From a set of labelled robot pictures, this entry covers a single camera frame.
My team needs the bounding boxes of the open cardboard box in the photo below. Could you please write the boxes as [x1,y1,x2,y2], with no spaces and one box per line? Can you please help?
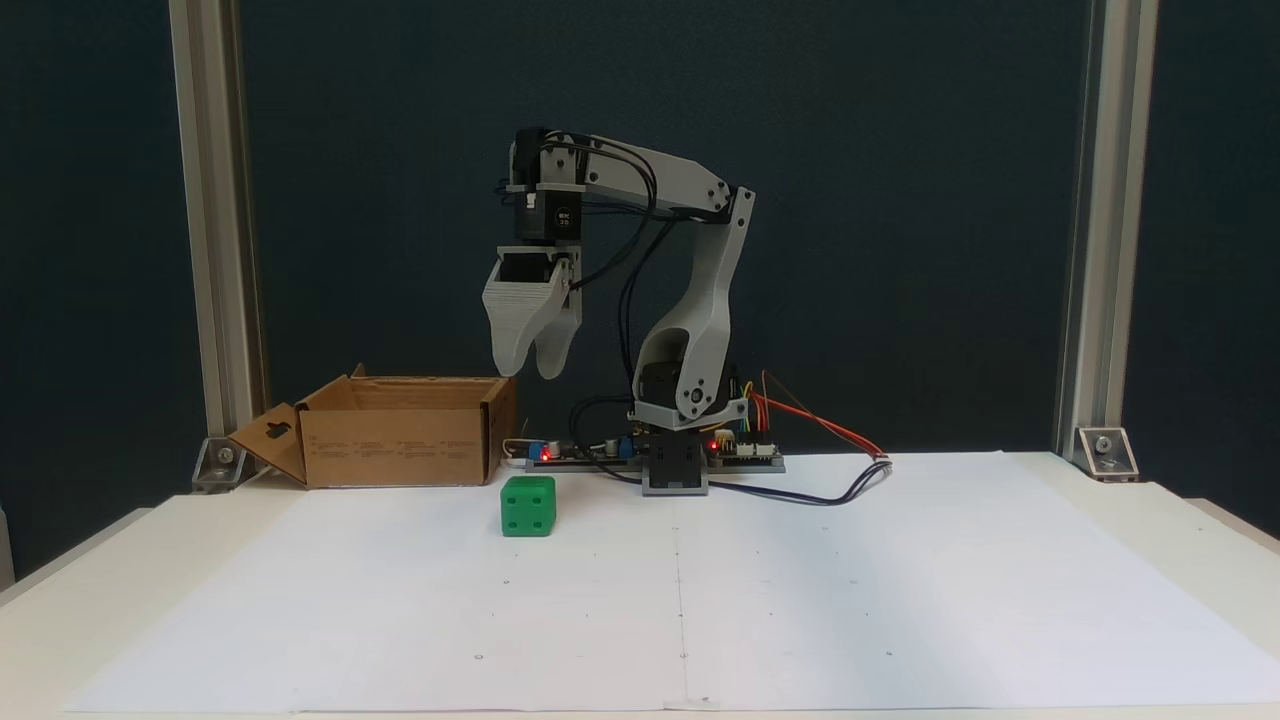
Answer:
[228,364,518,490]

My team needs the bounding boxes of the circuit board with jumper wires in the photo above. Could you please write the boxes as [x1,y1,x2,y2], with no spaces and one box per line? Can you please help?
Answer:
[706,428,787,474]

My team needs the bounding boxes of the green dice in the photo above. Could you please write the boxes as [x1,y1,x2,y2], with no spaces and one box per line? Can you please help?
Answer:
[500,475,558,539]

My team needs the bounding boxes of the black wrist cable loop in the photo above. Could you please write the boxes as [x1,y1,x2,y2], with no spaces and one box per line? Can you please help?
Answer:
[545,135,683,293]

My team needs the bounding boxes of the orange red wire bundle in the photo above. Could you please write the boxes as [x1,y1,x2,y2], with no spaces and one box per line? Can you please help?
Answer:
[748,372,889,463]

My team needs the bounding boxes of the long black table cable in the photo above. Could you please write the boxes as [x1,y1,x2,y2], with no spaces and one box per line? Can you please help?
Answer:
[548,458,894,508]

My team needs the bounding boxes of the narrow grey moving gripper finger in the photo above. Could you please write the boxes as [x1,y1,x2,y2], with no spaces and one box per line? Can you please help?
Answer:
[534,250,584,382]

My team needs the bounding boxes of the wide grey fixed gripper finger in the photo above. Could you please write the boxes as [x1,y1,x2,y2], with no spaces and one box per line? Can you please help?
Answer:
[483,285,563,379]

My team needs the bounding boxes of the large white paper sheet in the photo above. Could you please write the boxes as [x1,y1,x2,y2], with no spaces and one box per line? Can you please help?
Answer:
[62,452,1280,713]

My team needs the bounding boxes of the aluminium frame post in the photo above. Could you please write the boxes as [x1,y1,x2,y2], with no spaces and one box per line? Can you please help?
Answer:
[168,0,269,441]
[1052,0,1161,456]

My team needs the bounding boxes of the metal corner bracket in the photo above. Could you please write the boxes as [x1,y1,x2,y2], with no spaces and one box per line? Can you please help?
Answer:
[192,436,251,493]
[1075,426,1141,483]

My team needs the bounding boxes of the blue circuit board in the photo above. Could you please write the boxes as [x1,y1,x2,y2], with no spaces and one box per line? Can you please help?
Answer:
[525,433,643,473]

